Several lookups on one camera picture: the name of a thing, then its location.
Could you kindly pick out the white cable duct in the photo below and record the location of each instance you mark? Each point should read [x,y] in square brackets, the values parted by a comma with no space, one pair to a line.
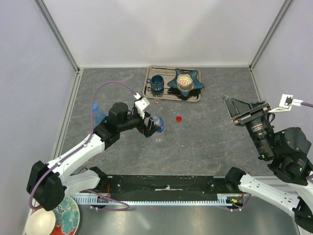
[95,200]

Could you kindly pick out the metal tray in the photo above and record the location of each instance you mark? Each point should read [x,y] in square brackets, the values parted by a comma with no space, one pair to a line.
[167,93]

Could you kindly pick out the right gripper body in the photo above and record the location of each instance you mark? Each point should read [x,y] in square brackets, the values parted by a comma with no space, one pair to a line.
[258,108]

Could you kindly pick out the blue bottle cap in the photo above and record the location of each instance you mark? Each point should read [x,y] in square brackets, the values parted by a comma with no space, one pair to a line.
[95,107]

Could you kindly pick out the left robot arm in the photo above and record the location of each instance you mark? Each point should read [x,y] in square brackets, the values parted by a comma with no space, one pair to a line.
[49,184]

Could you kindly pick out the blue ceramic cup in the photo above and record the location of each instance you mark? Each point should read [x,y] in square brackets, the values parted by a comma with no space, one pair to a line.
[156,83]

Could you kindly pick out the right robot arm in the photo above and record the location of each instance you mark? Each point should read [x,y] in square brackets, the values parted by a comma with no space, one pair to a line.
[286,152]

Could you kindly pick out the red floral plate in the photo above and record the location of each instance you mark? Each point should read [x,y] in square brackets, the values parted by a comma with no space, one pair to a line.
[67,217]

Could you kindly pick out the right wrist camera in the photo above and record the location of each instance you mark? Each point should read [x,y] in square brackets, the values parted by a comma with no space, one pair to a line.
[286,103]

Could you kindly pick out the blue star-shaped plate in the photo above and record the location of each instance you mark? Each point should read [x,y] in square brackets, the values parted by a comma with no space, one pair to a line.
[197,85]

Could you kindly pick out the blue tinted plastic bottle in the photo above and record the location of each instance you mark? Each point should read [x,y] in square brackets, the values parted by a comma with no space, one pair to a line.
[98,116]

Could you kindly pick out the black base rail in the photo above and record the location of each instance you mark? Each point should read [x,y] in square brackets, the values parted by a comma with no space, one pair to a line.
[163,188]

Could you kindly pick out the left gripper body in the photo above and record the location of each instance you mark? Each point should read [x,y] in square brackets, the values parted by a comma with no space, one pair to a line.
[145,129]

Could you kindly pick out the patterned small bowl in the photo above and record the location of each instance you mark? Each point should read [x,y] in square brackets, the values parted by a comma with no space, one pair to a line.
[184,81]

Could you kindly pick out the white bowl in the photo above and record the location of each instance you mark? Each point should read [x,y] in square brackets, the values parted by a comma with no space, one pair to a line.
[41,222]

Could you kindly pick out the labelled clear water bottle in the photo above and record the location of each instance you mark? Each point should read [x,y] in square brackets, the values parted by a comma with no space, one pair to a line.
[158,120]

